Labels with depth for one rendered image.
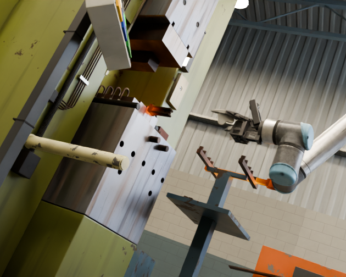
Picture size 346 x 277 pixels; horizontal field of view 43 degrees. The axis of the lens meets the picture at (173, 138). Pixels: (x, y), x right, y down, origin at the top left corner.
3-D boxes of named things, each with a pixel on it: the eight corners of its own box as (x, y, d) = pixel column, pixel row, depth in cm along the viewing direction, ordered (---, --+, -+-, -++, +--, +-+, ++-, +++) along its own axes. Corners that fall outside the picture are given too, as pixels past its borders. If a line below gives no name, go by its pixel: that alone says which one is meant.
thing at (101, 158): (126, 175, 133) (133, 159, 135) (117, 167, 129) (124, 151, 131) (31, 151, 157) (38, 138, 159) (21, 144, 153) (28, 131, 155)
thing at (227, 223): (249, 241, 214) (250, 237, 214) (228, 214, 181) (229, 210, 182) (194, 223, 228) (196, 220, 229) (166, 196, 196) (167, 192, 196)
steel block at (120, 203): (137, 245, 186) (177, 151, 200) (84, 214, 157) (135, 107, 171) (48, 212, 217) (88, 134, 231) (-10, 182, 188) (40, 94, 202)
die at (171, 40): (181, 68, 204) (189, 51, 207) (161, 40, 189) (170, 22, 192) (113, 63, 227) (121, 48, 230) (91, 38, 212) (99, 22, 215)
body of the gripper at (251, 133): (227, 132, 162) (257, 137, 155) (234, 112, 165) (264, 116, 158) (233, 142, 168) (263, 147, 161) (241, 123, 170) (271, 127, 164)
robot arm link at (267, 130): (277, 115, 155) (284, 128, 163) (264, 113, 158) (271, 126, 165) (269, 137, 152) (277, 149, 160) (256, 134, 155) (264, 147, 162)
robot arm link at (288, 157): (293, 191, 152) (303, 159, 156) (295, 180, 142) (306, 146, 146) (267, 183, 155) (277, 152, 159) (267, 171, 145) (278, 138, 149)
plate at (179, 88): (177, 110, 228) (189, 83, 234) (169, 100, 221) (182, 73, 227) (173, 110, 229) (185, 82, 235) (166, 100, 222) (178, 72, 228)
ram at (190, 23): (200, 68, 218) (227, 6, 231) (165, 15, 188) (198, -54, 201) (134, 64, 241) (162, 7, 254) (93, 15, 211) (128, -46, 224)
